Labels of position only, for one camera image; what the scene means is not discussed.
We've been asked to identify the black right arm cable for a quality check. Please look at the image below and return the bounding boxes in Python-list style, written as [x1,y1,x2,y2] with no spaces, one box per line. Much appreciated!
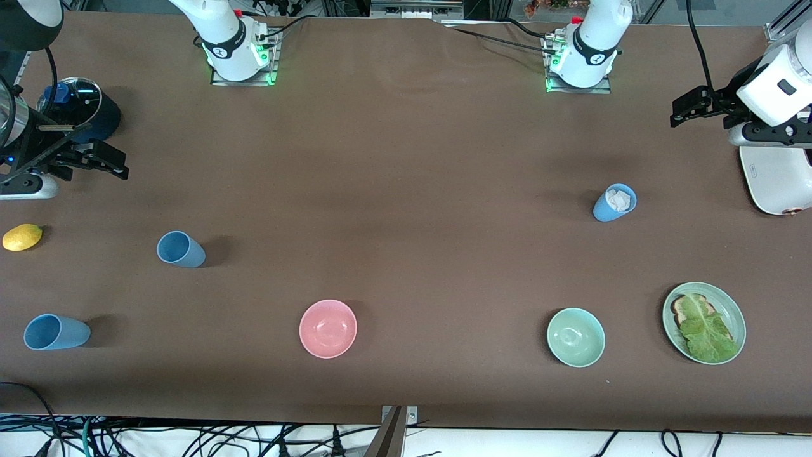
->
[42,46,60,97]

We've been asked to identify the glass lid blue knob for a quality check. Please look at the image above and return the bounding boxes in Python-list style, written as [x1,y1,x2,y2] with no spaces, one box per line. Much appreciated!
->
[36,76,103,131]

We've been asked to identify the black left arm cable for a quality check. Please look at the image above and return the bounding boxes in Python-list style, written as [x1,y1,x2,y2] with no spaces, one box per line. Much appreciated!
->
[686,0,717,93]

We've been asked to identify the dark camera stand pole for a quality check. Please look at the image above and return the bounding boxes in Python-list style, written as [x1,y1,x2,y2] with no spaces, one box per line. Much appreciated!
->
[363,406,408,457]

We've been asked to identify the slice of toast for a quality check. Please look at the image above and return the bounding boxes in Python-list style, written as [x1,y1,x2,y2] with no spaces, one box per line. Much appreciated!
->
[671,293,737,343]

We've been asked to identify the pale green bowl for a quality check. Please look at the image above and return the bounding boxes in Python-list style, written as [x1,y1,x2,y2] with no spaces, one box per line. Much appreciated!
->
[546,307,606,368]

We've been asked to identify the dark blue saucepan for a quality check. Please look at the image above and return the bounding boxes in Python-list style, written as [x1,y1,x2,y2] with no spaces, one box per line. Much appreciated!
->
[37,76,122,145]

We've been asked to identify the blue plastic cup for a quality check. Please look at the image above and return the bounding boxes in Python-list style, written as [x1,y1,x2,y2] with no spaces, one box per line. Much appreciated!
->
[593,183,638,223]
[157,230,207,268]
[23,314,91,351]

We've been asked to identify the pink bowl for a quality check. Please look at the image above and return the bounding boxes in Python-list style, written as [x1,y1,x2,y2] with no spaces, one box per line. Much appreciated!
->
[299,299,358,360]

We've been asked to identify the orange artificial flowers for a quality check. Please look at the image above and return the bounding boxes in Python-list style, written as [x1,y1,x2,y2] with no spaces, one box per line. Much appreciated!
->
[523,0,592,18]

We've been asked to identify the silver metal box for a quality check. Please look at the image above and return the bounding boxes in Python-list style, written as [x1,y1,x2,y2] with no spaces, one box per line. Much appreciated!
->
[370,0,465,21]

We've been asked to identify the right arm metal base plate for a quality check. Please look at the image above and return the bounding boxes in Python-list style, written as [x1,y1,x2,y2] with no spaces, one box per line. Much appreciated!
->
[211,29,280,87]

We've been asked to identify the yellow lemon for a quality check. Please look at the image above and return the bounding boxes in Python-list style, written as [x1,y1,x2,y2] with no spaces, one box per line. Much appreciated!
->
[2,223,43,252]

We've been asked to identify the black looping floor cable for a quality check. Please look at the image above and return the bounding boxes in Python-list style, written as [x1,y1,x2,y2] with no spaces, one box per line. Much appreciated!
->
[0,381,64,457]

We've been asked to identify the pale green plate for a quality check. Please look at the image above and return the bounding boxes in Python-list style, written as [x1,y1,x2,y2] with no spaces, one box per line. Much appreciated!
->
[662,282,747,366]

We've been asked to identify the black cable on table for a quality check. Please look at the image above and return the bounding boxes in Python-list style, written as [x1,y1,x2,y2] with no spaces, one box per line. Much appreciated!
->
[254,16,315,40]
[442,24,562,56]

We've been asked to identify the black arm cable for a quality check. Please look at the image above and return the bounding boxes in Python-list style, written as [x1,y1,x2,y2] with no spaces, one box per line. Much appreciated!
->
[42,46,60,97]
[686,0,717,93]

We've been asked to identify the aluminium frame profile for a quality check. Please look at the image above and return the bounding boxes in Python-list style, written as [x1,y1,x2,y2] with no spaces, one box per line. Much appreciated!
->
[764,0,812,44]

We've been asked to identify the white toaster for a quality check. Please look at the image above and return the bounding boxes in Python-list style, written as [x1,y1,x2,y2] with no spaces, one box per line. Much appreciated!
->
[739,145,812,216]

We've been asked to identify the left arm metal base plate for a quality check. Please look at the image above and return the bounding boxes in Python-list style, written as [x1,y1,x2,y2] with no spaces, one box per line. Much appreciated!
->
[542,35,613,95]

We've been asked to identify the green lettuce leaf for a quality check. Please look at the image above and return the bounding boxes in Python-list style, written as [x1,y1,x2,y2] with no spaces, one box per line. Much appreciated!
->
[679,294,740,364]

